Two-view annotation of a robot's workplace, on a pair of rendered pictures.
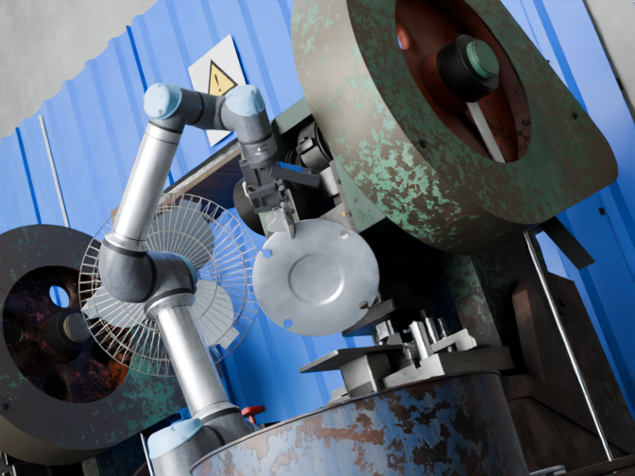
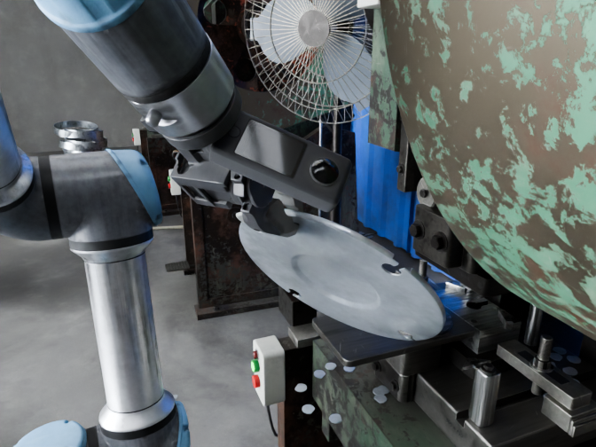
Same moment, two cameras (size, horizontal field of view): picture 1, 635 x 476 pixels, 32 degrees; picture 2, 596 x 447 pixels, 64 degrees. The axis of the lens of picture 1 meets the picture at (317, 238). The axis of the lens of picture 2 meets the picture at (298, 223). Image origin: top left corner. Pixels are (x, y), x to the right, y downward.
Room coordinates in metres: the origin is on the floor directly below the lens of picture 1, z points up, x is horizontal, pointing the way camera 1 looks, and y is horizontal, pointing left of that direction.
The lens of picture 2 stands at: (1.89, -0.20, 1.22)
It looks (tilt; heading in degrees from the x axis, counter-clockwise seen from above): 19 degrees down; 29
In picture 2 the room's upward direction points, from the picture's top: straight up
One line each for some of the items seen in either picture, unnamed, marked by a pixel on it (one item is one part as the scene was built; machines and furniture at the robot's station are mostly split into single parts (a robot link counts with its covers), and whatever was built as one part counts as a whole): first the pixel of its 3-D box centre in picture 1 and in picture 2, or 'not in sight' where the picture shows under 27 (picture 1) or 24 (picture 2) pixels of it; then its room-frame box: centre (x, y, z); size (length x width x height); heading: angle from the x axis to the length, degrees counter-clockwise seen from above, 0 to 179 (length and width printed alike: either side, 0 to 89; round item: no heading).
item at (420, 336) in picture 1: (420, 339); (484, 393); (2.53, -0.16, 0.75); 0.03 x 0.03 x 0.10; 51
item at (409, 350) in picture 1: (398, 360); (470, 317); (2.74, -0.10, 0.76); 0.15 x 0.09 x 0.05; 51
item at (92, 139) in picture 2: not in sight; (90, 177); (4.08, 2.72, 0.40); 0.45 x 0.40 x 0.79; 63
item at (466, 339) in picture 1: (450, 336); (546, 368); (2.63, -0.23, 0.76); 0.17 x 0.06 x 0.10; 51
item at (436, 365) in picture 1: (409, 391); (466, 354); (2.74, -0.10, 0.67); 0.45 x 0.30 x 0.06; 51
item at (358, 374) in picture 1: (359, 381); (389, 354); (2.60, 0.01, 0.72); 0.25 x 0.14 x 0.14; 141
